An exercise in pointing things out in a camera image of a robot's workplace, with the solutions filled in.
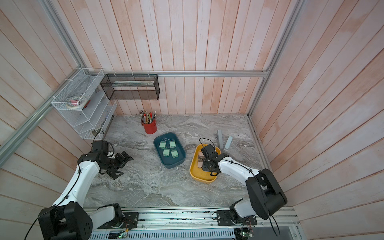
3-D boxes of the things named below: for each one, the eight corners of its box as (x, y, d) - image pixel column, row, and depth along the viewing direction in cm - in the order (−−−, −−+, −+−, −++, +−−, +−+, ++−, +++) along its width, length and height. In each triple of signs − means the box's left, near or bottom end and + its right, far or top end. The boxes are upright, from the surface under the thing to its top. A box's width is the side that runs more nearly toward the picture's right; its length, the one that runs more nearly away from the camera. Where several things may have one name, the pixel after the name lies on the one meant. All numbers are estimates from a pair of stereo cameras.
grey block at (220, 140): (217, 150, 101) (219, 143, 94) (215, 136, 108) (217, 129, 101) (222, 150, 101) (224, 143, 94) (220, 136, 108) (222, 129, 101)
